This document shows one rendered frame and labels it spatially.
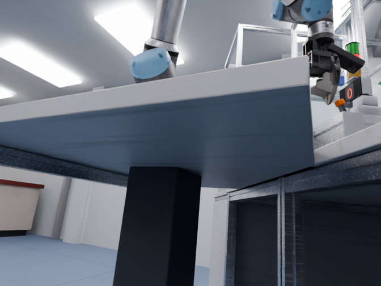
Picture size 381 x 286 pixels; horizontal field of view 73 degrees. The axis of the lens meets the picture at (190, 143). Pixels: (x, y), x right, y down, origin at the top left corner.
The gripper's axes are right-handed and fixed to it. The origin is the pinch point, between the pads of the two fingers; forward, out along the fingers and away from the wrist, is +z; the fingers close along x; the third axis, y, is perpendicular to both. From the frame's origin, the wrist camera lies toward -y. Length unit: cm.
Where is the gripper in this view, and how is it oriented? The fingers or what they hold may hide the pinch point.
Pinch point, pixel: (331, 100)
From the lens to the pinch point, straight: 86.3
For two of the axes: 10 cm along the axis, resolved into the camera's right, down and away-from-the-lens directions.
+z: -0.8, 9.6, -2.5
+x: 0.5, -2.5, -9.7
